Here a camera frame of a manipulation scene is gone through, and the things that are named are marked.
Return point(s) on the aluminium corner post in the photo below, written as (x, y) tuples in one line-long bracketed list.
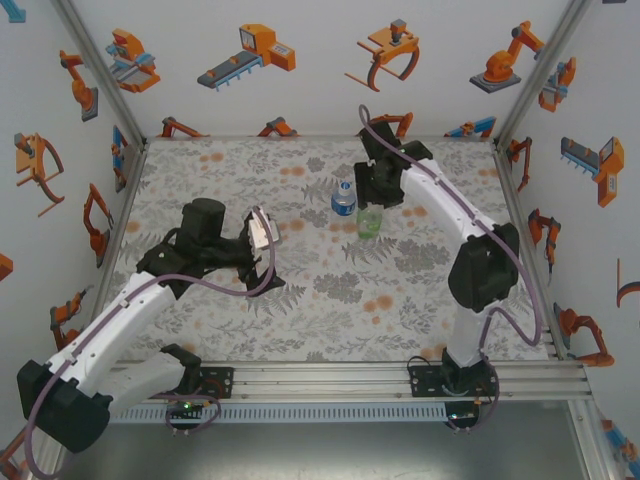
[(105, 75), (537, 75)]

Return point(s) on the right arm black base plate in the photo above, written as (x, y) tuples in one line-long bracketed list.
[(420, 382)]

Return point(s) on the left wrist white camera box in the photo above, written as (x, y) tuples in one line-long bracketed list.
[(262, 232)]

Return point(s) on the aluminium side rail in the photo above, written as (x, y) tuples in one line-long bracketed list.
[(514, 200), (131, 175)]

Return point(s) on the clear bottle with blue label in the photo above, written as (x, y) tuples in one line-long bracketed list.
[(342, 205)]

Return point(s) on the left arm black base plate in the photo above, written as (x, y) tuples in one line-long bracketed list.
[(225, 382)]

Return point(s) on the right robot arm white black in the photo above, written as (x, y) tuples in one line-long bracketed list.
[(480, 270)]

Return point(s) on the green plastic bottle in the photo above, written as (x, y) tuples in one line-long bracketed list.
[(370, 225)]

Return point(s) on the grey metal panel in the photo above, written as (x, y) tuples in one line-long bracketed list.
[(320, 450)]

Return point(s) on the aluminium front rail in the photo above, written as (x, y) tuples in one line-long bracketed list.
[(320, 385)]

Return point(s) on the floral table cloth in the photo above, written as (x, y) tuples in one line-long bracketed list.
[(310, 330)]

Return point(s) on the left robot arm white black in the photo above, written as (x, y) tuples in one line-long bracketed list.
[(115, 315)]

